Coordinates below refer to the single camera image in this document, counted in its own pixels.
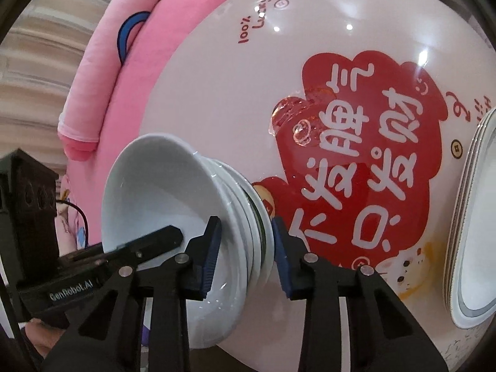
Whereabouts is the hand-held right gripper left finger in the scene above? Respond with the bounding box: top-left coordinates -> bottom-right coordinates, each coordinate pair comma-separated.
41,216 -> 223,372

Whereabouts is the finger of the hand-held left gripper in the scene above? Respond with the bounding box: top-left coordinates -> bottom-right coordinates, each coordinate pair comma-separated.
103,225 -> 184,272

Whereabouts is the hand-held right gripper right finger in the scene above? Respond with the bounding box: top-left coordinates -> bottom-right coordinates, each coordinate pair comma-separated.
270,217 -> 450,372

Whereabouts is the white bowl with dark rim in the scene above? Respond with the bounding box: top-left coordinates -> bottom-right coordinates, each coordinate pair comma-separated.
240,180 -> 277,284

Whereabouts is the large white bowl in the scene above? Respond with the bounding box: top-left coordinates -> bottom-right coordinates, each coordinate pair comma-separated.
199,155 -> 253,299
217,163 -> 262,291
101,134 -> 249,349

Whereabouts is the stack of white plates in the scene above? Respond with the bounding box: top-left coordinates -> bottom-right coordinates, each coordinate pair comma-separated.
442,108 -> 496,311

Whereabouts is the white plate with grey rim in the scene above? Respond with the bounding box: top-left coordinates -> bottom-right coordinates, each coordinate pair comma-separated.
445,112 -> 496,318
449,118 -> 496,330

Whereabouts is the person's left hand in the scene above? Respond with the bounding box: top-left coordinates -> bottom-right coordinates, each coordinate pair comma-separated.
24,317 -> 66,358

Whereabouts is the cartoon print bedsheet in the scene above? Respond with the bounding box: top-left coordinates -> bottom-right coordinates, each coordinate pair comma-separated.
54,170 -> 105,250

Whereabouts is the beige striped curtain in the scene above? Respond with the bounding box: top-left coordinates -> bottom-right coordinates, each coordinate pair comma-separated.
0,0 -> 128,187

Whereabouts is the pink plush pillow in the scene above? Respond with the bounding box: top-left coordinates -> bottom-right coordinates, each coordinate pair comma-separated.
57,0 -> 264,161

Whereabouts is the round printed table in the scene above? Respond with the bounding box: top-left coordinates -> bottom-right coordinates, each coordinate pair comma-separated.
95,0 -> 496,372

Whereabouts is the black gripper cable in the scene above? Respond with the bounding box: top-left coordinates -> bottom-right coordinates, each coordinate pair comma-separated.
54,199 -> 89,249

